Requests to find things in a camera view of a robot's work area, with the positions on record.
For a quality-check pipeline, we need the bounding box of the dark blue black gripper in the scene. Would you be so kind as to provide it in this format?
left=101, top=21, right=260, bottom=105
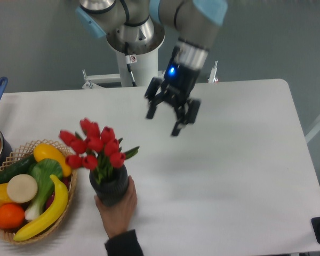
left=145, top=61, right=201, bottom=137

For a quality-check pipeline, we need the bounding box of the red tulip bouquet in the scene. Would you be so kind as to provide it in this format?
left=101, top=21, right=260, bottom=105
left=59, top=118, right=139, bottom=184

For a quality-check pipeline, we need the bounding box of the dark grey ribbed vase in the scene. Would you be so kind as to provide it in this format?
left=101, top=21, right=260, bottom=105
left=89, top=165, right=129, bottom=207

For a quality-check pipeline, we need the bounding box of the dark sleeved forearm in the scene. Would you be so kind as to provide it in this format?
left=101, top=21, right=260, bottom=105
left=105, top=229, right=143, bottom=256

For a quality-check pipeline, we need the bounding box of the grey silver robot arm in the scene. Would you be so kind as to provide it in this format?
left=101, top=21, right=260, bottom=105
left=76, top=1, right=228, bottom=136

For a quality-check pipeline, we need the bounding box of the person's hand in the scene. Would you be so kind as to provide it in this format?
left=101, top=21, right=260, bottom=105
left=94, top=176, right=138, bottom=239

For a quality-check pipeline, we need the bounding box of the red fruit in basket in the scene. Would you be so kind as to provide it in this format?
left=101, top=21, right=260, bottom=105
left=44, top=177, right=71, bottom=210

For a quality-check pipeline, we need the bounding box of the yellow squash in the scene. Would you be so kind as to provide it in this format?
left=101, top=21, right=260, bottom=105
left=33, top=143, right=72, bottom=177

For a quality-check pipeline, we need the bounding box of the yellow banana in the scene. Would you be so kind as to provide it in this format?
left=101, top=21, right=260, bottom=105
left=13, top=174, right=69, bottom=242

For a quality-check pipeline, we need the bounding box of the green bok choy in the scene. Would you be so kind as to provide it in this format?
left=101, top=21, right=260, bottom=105
left=25, top=158, right=63, bottom=222

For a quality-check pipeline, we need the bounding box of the green cucumber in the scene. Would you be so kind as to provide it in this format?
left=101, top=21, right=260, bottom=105
left=0, top=155, right=36, bottom=184

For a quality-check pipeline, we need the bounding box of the beige round slice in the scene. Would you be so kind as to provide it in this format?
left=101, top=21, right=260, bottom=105
left=6, top=174, right=38, bottom=203

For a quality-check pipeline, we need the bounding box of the orange fruit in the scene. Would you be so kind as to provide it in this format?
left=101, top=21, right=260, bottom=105
left=0, top=203, right=25, bottom=229

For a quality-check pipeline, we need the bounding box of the woven wicker basket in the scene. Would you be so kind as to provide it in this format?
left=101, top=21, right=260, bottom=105
left=0, top=139, right=77, bottom=245

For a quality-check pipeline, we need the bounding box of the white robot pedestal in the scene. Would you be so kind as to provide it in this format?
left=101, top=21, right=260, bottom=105
left=115, top=49, right=158, bottom=87

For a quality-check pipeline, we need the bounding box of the white metal bracket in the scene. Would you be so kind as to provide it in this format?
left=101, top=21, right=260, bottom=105
left=82, top=69, right=122, bottom=90

